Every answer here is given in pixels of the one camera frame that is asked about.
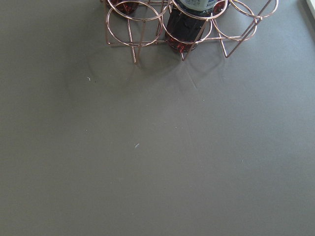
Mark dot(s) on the tea bottle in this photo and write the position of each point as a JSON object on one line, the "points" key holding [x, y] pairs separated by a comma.
{"points": [[123, 6], [182, 30]]}

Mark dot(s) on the tea bottle back left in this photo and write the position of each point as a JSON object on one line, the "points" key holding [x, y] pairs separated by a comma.
{"points": [[123, 6]]}

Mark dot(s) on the copper wire bottle rack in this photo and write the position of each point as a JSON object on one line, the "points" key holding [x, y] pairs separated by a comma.
{"points": [[147, 25]]}

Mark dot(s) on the tea bottle front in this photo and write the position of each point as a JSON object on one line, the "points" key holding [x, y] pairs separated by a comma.
{"points": [[182, 30]]}

